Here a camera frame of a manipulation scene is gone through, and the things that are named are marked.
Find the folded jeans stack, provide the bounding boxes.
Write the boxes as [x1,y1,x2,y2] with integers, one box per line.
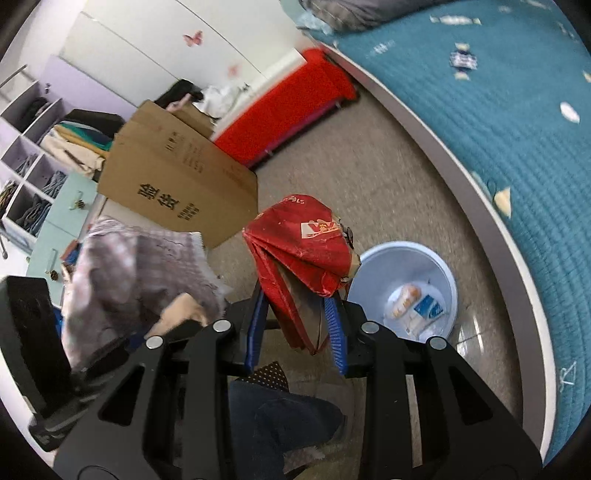
[18,168,68,234]

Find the grey quilt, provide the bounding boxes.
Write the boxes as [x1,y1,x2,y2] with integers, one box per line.
[298,0,462,33]

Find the cream garment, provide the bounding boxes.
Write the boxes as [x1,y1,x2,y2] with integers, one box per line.
[41,127,107,178]

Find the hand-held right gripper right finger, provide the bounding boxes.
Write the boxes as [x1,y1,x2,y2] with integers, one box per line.
[323,295,544,480]

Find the brown cardboard box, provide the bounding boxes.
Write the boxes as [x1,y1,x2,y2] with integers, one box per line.
[97,100,259,250]

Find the white plastic bag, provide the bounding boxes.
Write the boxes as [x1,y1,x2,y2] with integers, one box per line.
[194,83,245,118]

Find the mint drawer cabinet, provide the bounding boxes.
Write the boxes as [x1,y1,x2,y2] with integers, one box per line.
[25,173,109,305]

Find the bed frame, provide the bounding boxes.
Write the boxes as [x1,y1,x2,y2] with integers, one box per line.
[323,44,551,467]

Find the red bench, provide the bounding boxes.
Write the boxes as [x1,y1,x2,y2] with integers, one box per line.
[213,48,358,168]

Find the dark green garment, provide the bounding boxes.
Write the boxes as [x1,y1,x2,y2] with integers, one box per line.
[60,121,114,151]

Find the black clothing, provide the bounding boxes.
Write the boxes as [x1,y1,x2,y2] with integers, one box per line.
[154,79,204,109]

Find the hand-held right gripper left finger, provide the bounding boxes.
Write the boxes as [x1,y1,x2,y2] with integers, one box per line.
[53,281,269,480]

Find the blue white flat packet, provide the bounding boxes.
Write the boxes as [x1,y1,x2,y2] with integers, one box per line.
[406,294,448,335]

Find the person's jeans leg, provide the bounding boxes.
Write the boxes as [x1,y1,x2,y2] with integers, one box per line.
[228,378,347,480]

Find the white orange snack packet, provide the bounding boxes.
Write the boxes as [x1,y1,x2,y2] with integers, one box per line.
[385,285,422,320]

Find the pink checked tablecloth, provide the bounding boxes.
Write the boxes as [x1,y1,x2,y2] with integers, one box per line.
[60,217,232,370]

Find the red paper bag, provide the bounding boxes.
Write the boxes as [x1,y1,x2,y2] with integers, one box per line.
[241,194,360,355]

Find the light blue plastic basin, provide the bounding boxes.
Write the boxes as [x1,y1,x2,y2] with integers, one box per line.
[346,241,459,343]

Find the white platform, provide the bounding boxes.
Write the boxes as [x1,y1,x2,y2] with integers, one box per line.
[249,46,319,88]

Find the dark dotted cloth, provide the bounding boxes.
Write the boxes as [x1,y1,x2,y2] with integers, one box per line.
[242,361,291,393]

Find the lavender wardrobe shelf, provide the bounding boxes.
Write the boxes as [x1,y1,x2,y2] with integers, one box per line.
[0,55,139,252]

